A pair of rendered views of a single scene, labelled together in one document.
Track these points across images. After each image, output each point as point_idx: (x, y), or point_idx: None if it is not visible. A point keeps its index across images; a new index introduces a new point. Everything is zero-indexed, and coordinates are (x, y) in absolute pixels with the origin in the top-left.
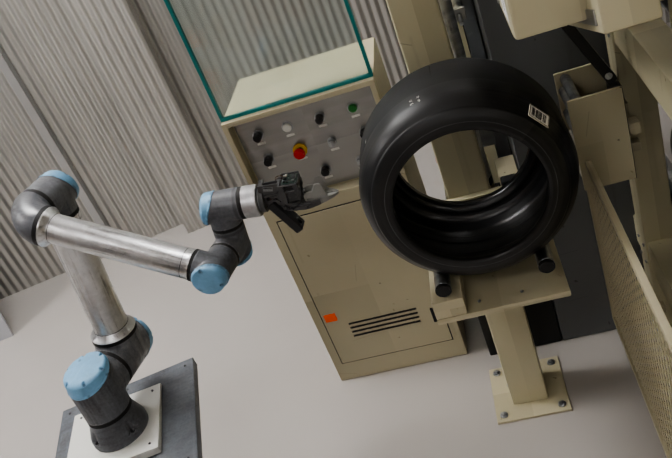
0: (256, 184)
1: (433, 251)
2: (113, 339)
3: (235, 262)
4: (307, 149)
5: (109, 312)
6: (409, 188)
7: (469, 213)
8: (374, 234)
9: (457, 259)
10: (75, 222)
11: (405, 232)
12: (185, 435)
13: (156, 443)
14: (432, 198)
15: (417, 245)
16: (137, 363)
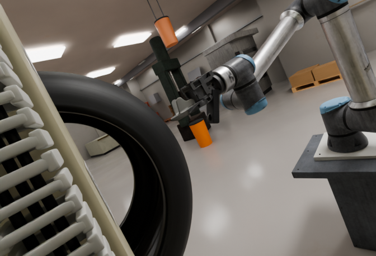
0: (214, 71)
1: (131, 207)
2: (349, 103)
3: (230, 104)
4: None
5: (347, 87)
6: (163, 206)
7: None
8: None
9: (119, 227)
10: (276, 27)
11: (134, 174)
12: (316, 168)
13: (316, 156)
14: (158, 254)
15: (134, 188)
16: (356, 127)
